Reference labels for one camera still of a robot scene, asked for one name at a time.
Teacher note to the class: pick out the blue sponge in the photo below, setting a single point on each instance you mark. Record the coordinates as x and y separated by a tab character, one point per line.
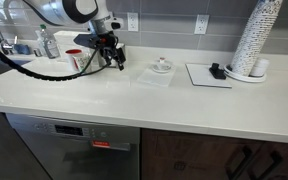
22	49

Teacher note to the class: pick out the white wall outlet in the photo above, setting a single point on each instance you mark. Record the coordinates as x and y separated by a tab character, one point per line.
132	21
201	24

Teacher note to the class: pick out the chrome round counter cap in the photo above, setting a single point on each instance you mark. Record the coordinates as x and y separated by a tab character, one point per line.
37	52

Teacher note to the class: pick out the chrome kitchen faucet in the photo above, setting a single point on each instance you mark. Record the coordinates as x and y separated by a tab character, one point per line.
5	46

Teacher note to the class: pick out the dark wrist camera mount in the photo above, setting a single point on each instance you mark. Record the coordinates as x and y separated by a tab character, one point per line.
84	39

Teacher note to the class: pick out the small black block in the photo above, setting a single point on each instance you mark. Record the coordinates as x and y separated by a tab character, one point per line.
217	71

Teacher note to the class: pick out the clear soap pump bottle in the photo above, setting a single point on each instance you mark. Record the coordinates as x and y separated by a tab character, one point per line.
38	41

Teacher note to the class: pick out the tall patterned cup stack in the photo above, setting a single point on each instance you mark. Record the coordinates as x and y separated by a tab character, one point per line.
254	36

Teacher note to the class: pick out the metal napkin holder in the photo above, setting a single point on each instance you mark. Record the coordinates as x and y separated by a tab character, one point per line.
100	62

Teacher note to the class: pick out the short white lid stack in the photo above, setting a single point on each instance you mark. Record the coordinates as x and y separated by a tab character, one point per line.
259	68

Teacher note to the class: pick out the small white dish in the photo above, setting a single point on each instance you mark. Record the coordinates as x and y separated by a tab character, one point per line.
161	66

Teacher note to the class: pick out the white square tile mat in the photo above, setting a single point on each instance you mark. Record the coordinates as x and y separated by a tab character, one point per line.
200	78

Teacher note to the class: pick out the stainless steel dishwasher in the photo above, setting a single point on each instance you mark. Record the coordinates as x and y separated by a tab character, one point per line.
67	150

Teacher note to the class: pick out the clear bottle green cap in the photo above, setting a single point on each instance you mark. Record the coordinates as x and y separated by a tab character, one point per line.
50	46

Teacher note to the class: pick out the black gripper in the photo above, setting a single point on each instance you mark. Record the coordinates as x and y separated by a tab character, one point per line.
105	40

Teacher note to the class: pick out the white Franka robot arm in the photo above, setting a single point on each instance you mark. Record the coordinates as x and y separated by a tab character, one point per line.
50	10

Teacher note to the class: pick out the red and white mug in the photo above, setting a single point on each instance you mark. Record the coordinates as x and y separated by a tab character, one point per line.
71	60

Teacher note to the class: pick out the white napkin under dish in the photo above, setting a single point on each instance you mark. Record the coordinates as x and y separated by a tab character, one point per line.
154	80

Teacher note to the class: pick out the dark sink base cabinet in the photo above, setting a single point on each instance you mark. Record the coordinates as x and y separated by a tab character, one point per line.
4	150

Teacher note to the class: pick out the white round cup tray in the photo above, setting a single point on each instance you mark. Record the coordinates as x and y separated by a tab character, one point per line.
244	79

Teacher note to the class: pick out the dark wood cabinet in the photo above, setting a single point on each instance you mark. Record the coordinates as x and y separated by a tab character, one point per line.
197	156

